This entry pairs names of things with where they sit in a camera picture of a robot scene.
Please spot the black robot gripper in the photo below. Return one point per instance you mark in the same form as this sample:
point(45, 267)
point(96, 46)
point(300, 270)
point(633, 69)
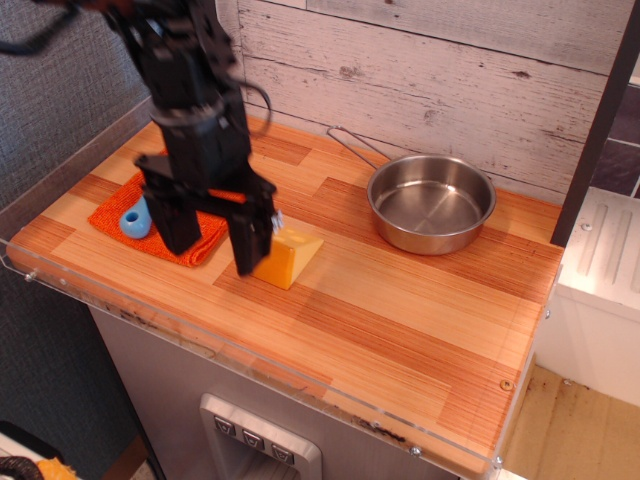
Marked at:
point(206, 169)

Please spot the yellow cheese wedge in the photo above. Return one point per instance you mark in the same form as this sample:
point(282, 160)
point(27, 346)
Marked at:
point(291, 251)

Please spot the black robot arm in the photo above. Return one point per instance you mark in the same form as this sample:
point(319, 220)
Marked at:
point(183, 56)

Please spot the stainless steel pot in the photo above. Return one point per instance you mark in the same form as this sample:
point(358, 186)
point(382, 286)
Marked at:
point(429, 204)

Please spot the orange knitted cloth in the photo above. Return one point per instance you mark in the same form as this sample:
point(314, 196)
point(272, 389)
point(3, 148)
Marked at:
point(106, 219)

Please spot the blue grey measuring scoop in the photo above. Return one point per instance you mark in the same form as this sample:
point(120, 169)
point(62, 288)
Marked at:
point(135, 223)

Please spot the grey toy fridge cabinet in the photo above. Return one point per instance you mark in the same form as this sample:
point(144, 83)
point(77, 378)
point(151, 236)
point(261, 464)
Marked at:
point(167, 382)

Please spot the silver dispenser button panel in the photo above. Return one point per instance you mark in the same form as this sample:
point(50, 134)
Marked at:
point(247, 446)

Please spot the orange black object corner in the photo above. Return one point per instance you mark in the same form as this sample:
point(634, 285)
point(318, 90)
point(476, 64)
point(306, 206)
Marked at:
point(23, 468)

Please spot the clear acrylic guard rail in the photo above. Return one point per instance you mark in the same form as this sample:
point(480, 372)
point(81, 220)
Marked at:
point(395, 366)

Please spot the dark right vertical post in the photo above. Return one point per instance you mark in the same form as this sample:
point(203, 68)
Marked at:
point(609, 104)

